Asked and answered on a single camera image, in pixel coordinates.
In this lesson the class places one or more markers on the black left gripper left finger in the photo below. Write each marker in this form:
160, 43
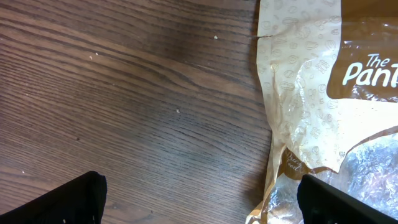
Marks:
79, 201

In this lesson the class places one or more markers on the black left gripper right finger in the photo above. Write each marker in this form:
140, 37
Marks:
320, 203

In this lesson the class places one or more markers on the brown snack packet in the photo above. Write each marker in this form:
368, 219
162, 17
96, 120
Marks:
328, 73

